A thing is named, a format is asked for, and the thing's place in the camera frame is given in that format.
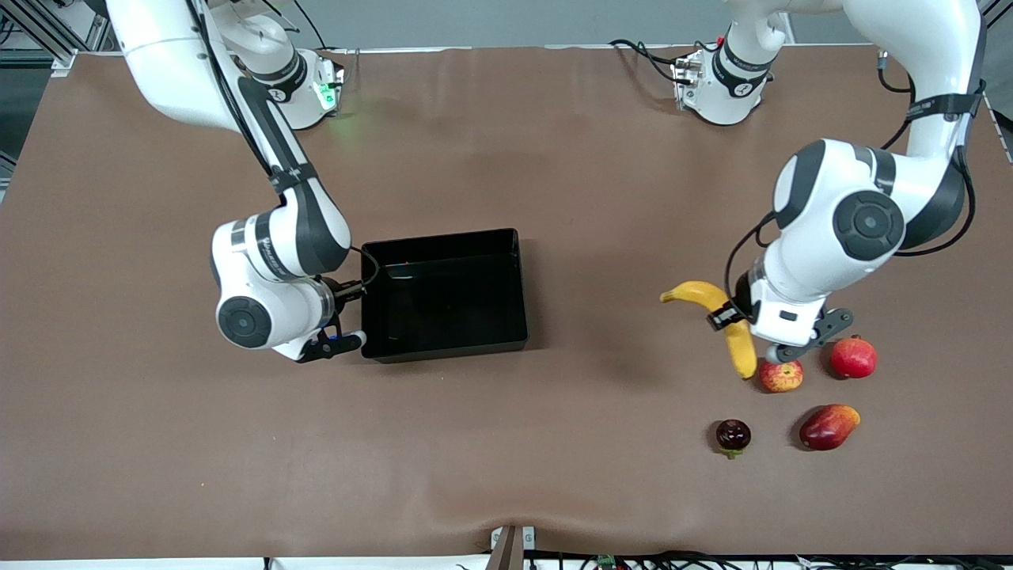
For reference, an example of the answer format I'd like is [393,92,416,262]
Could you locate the red yellow apple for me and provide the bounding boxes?
[758,359,804,394]

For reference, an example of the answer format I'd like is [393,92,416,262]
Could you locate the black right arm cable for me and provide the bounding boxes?
[186,0,381,295]

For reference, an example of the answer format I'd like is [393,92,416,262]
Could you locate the grey table clamp bracket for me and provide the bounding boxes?
[487,525,537,570]

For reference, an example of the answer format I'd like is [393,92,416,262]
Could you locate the brown table cover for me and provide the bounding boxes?
[0,44,1013,561]

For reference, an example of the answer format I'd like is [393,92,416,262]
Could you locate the red pomegranate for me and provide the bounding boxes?
[829,334,878,380]

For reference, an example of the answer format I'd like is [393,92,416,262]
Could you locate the black left base cables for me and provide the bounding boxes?
[608,38,717,85]

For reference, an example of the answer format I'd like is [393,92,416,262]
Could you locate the yellow banana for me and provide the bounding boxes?
[660,281,759,380]

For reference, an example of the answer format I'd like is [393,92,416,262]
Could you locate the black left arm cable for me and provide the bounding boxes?
[723,47,982,311]

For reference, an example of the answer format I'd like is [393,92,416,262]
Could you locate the red mango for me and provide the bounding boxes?
[799,404,862,452]

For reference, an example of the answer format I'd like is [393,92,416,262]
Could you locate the black plastic box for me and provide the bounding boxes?
[360,228,529,364]

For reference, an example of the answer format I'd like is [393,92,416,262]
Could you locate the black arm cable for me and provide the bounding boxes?
[186,0,381,295]
[723,47,982,311]

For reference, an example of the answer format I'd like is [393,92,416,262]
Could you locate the dark purple mangosteen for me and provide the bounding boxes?
[715,419,753,460]

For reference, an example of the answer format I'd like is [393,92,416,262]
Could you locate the black right base cable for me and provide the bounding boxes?
[295,0,330,51]

